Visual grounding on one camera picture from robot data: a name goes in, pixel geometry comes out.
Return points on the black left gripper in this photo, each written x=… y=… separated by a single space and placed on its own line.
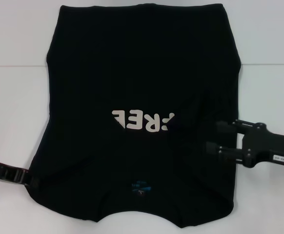
x=3 y=171

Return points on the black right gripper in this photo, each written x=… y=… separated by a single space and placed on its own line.
x=269 y=146

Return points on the black shirt with white print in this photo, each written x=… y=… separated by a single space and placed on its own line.
x=132 y=73

